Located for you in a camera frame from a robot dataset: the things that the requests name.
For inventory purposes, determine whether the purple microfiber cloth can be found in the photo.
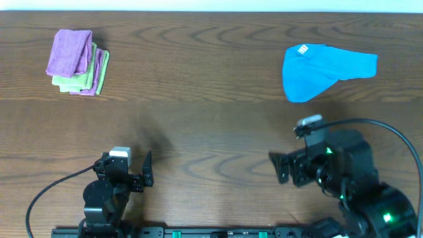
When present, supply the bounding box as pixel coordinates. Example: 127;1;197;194
46;29;93;78

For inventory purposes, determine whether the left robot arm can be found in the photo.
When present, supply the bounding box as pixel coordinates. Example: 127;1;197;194
77;147;154;238

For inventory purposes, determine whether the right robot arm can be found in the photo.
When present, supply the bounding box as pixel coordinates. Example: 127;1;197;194
269;130;418;237

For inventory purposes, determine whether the folded green cloth top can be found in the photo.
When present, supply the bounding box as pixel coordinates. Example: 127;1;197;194
52;42;98;93

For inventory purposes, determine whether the blue microfiber cloth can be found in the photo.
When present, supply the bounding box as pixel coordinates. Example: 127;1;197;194
282;44;378;103

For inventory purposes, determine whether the folded purple cloth in stack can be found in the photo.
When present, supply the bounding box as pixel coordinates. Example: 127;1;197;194
70;49;109;97

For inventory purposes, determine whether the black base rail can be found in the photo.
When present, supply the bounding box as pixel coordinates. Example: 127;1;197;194
51;227;324;238

